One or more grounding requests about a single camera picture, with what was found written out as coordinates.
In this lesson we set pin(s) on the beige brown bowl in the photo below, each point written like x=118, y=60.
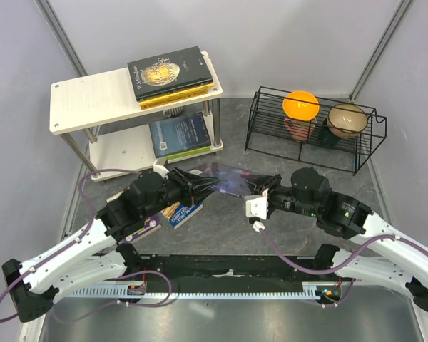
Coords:
x=346, y=120

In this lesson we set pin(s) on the black wire dish rack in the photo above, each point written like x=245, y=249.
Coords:
x=267, y=134

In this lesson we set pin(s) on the white coiled object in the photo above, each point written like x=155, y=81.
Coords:
x=173, y=112

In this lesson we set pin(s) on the white two-tier shelf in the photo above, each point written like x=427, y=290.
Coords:
x=79, y=104

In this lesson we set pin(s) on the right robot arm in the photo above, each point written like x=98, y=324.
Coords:
x=385, y=256

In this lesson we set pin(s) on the black moon and sixpence book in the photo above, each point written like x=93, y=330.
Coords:
x=168, y=73

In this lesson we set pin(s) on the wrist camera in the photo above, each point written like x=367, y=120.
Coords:
x=160, y=166
x=256, y=209

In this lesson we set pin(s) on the blue grey bottom book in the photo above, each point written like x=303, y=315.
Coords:
x=173, y=135

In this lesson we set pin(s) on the dark green cup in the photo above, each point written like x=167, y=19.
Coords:
x=325, y=136

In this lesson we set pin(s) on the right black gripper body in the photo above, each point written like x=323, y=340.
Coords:
x=284, y=200

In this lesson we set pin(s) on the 91-storey treehouse book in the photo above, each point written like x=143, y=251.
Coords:
x=177, y=214

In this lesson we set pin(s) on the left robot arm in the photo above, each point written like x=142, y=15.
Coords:
x=96, y=252

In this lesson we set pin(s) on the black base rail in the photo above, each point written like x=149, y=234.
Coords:
x=226, y=272

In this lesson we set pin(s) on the purple paperback book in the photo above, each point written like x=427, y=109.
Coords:
x=151, y=224

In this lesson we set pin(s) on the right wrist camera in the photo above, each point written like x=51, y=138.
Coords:
x=256, y=209

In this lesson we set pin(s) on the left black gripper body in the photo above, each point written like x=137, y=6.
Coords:
x=177, y=189

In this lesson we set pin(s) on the green cartoon book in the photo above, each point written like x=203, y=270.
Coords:
x=188, y=153

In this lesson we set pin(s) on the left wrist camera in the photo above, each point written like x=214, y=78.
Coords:
x=160, y=166

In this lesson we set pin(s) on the slotted cable duct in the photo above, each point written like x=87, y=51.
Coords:
x=124, y=292

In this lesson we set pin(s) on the yellow hardcover book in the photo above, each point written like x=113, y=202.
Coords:
x=176, y=96

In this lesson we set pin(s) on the purple robinson crusoe book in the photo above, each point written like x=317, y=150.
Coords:
x=232, y=181

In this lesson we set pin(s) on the orange bowl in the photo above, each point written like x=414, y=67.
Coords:
x=301, y=105

